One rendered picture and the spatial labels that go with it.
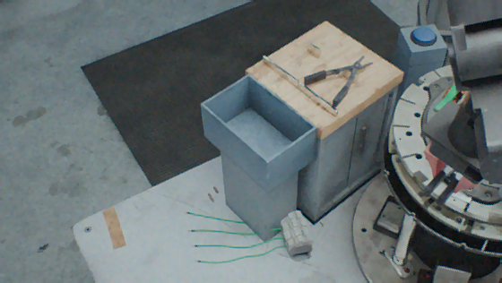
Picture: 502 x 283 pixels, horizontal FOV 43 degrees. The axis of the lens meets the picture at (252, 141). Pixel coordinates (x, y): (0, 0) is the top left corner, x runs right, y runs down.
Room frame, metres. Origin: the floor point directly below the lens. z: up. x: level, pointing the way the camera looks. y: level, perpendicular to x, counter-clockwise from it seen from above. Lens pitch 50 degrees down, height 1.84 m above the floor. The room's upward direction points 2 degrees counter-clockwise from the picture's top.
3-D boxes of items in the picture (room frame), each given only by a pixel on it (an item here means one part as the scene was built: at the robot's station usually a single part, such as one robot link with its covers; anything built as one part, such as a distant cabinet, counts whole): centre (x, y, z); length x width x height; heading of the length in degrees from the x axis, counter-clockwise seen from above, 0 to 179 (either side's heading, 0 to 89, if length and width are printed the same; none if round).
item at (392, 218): (0.66, -0.26, 0.83); 0.05 x 0.04 x 0.02; 149
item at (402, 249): (0.57, -0.26, 0.91); 0.02 x 0.02 x 0.21
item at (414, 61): (0.92, -0.33, 0.91); 0.07 x 0.07 x 0.25; 9
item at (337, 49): (0.80, -0.13, 1.05); 0.20 x 0.19 x 0.02; 129
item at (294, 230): (0.64, -0.07, 0.80); 0.10 x 0.05 x 0.04; 13
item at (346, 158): (0.80, -0.13, 0.91); 0.19 x 0.19 x 0.26; 39
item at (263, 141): (0.71, -0.01, 0.92); 0.17 x 0.11 x 0.28; 39
